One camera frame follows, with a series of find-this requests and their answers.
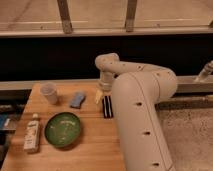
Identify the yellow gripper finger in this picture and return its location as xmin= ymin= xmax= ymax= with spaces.
xmin=95 ymin=89 xmax=103 ymax=104

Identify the black white striped eraser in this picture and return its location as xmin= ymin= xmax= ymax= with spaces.
xmin=102 ymin=96 xmax=113 ymax=119

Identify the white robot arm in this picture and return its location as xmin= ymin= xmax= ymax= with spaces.
xmin=95 ymin=53 xmax=178 ymax=171

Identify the white ceramic cup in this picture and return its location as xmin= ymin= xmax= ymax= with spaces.
xmin=40 ymin=82 xmax=58 ymax=105

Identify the blue sponge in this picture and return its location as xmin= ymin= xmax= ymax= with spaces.
xmin=70 ymin=92 xmax=86 ymax=109

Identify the green bowl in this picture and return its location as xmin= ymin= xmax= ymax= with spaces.
xmin=44 ymin=112 xmax=81 ymax=148

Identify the white bottle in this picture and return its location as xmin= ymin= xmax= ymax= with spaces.
xmin=23 ymin=113 xmax=40 ymax=153

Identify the grey pipe fitting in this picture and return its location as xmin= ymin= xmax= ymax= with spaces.
xmin=195 ymin=60 xmax=213 ymax=82

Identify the right metal post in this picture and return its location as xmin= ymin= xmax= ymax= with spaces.
xmin=125 ymin=0 xmax=137 ymax=32

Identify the metal post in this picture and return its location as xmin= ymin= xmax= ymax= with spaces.
xmin=57 ymin=0 xmax=73 ymax=34
xmin=125 ymin=0 xmax=137 ymax=32

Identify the left metal post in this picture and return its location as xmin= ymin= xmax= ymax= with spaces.
xmin=57 ymin=0 xmax=73 ymax=34

